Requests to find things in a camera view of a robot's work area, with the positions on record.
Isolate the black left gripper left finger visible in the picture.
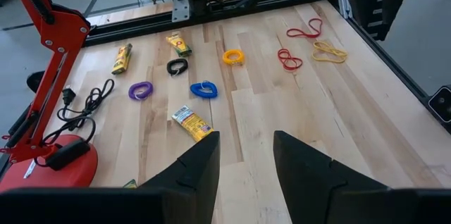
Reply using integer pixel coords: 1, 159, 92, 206
139, 131, 222, 224

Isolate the black aluminium frame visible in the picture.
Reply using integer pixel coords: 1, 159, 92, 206
0, 0, 451, 135

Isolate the black lamp power cord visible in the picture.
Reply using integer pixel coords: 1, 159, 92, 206
33, 78, 116, 172

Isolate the red rubber band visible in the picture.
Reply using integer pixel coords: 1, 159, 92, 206
276, 48, 304, 72
285, 17, 323, 39

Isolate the orange coil wristband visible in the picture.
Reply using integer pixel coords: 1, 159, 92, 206
221, 49, 246, 66

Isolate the yellow rubber band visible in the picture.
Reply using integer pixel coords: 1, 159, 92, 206
311, 41, 349, 64

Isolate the blue coil wristband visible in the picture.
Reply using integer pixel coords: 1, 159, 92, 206
189, 80, 219, 99

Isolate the black coil wristband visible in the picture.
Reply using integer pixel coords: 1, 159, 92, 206
166, 58, 190, 77

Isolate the purple coil wristband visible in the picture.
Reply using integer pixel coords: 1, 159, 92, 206
128, 80, 154, 101

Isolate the red desk lamp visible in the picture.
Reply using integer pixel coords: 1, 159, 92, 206
0, 0, 99, 194

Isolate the silver metal bracket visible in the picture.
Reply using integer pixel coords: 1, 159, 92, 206
171, 0, 192, 24

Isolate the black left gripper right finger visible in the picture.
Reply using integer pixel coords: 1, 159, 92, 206
273, 130, 390, 224

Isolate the small black camera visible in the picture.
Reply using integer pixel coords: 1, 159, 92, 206
427, 85, 451, 123

